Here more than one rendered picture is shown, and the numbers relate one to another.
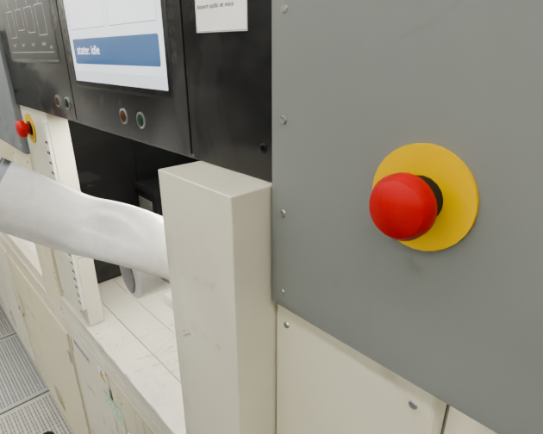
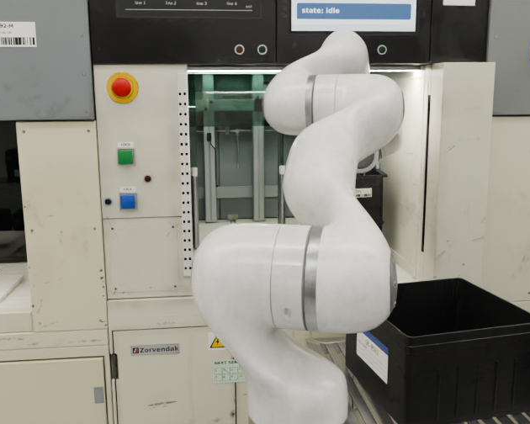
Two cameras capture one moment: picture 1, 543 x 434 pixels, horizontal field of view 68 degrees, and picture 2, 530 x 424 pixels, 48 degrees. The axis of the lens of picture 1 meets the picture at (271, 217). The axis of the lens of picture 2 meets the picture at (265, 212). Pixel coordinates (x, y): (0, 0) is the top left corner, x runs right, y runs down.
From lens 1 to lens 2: 1.44 m
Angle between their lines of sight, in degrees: 52
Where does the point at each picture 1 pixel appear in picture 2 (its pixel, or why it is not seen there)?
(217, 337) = (478, 134)
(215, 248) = (483, 87)
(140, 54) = (391, 13)
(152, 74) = (400, 23)
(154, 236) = not seen: hidden behind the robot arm
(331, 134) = (516, 39)
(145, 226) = not seen: hidden behind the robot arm
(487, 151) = not seen: outside the picture
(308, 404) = (499, 159)
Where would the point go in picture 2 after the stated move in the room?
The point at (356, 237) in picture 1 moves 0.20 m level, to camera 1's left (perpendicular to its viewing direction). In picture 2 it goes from (525, 71) to (500, 68)
